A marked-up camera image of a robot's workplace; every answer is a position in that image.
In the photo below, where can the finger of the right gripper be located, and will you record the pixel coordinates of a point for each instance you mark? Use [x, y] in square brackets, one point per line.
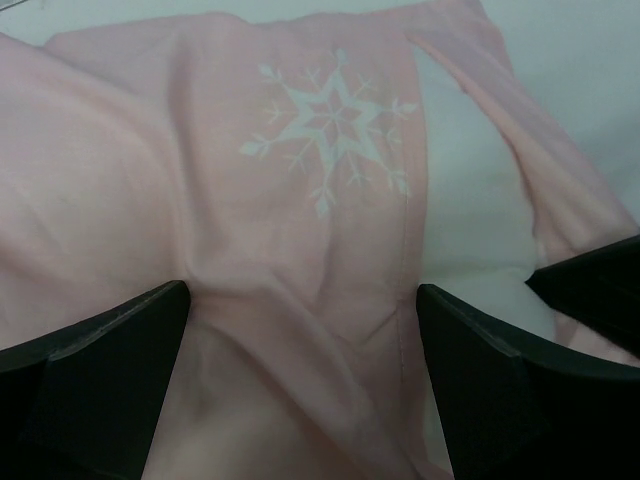
[599, 289]

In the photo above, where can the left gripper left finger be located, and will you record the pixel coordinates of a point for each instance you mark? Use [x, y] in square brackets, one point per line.
[83, 402]

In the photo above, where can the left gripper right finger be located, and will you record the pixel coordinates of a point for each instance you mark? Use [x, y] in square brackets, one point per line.
[516, 406]

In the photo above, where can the pink and blue Frozen pillowcase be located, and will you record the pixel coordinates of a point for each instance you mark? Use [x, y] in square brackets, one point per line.
[303, 178]

